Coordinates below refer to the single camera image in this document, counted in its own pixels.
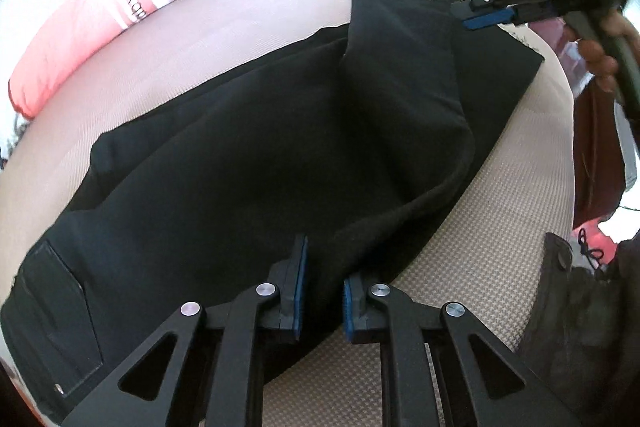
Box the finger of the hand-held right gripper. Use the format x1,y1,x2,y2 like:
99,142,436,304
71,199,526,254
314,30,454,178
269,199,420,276
451,0,508,16
461,7,518,31

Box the beige woven bed mat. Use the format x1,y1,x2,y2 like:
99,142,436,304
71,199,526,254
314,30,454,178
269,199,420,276
0,0,577,427

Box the black pants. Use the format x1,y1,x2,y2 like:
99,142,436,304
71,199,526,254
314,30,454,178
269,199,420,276
0,0,546,414

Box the person's dark clothing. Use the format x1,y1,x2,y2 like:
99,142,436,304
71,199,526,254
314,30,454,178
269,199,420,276
519,229,640,427

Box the floral bed sheet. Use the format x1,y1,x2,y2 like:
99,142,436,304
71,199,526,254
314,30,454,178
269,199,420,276
0,109,34,171

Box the person's right hand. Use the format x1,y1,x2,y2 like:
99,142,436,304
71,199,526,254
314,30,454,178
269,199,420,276
577,9,640,95

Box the pink checker print pillow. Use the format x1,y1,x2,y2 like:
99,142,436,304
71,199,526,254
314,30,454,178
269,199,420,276
9,0,352,118

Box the brown wooden furniture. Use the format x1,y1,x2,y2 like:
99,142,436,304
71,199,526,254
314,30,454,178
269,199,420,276
570,72,632,229

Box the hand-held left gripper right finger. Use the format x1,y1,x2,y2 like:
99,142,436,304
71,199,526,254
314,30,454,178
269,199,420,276
342,276,583,427

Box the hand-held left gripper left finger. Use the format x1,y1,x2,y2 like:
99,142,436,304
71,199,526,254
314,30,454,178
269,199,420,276
60,234,309,427

